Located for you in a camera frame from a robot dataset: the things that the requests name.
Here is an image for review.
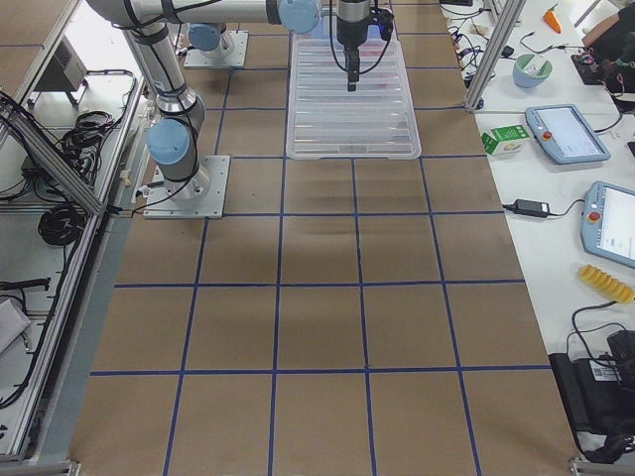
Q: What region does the aluminium frame post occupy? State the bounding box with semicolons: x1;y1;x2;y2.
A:
464;0;526;111

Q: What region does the yellow ridged toy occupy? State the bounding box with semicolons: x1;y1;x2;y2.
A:
578;265;634;303

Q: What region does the clear plastic box lid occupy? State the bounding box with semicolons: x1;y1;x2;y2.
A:
286;38;422;160

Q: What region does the teach pendant tablet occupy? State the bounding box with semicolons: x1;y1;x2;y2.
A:
580;180;635;268
525;104;611;165

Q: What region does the orange carrot toy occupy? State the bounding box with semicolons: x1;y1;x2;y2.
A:
542;4;563;34

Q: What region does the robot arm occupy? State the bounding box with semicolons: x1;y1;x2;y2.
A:
88;1;394;194

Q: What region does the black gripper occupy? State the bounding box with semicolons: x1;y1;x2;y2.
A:
336;0;394;92

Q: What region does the black power adapter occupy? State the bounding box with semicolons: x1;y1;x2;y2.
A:
512;198;551;218

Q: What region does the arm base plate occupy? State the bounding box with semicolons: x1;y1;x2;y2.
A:
185;31;249;69
142;156;230;219

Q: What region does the green white carton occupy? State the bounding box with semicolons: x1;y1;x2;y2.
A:
481;124;530;156

